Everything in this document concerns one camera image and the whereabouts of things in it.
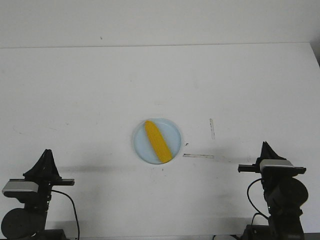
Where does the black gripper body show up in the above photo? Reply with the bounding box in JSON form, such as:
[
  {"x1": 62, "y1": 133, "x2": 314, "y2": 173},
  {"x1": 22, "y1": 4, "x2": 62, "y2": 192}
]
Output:
[
  {"x1": 238, "y1": 164, "x2": 307, "y2": 179},
  {"x1": 9, "y1": 178, "x2": 75, "y2": 208}
]

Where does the light blue round plate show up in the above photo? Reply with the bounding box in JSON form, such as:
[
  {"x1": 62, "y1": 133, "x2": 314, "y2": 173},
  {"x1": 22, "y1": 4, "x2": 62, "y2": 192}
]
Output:
[{"x1": 132, "y1": 118, "x2": 182, "y2": 165}]

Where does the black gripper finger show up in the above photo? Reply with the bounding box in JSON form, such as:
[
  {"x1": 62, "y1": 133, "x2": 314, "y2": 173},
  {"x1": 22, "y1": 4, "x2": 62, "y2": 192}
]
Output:
[
  {"x1": 255, "y1": 141, "x2": 286, "y2": 165},
  {"x1": 23, "y1": 149, "x2": 62, "y2": 180}
]

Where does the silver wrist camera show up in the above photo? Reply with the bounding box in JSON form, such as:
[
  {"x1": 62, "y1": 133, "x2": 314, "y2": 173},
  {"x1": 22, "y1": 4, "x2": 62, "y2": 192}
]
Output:
[
  {"x1": 259, "y1": 159, "x2": 294, "y2": 172},
  {"x1": 2, "y1": 181, "x2": 39, "y2": 197}
]

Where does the clear tape strip vertical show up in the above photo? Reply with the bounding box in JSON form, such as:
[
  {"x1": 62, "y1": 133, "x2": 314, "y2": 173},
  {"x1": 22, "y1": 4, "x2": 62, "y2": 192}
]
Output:
[{"x1": 209, "y1": 118, "x2": 215, "y2": 140}]

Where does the yellow corn cob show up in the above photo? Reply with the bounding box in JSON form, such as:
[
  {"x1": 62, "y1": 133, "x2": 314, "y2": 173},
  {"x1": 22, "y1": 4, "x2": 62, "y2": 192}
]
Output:
[{"x1": 144, "y1": 120, "x2": 173, "y2": 164}]

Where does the clear tape strip horizontal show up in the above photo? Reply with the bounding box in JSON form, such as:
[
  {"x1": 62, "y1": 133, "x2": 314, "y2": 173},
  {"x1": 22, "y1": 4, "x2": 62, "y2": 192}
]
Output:
[{"x1": 183, "y1": 153, "x2": 215, "y2": 159}]

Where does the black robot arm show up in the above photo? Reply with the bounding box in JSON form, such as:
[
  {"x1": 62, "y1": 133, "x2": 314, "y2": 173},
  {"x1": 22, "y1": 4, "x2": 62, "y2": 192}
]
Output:
[
  {"x1": 1, "y1": 149, "x2": 75, "y2": 240},
  {"x1": 237, "y1": 141, "x2": 309, "y2": 240}
]

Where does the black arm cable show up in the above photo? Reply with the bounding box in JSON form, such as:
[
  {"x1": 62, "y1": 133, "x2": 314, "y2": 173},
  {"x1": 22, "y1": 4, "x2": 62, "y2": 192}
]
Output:
[
  {"x1": 51, "y1": 189, "x2": 81, "y2": 240},
  {"x1": 246, "y1": 178, "x2": 270, "y2": 221}
]

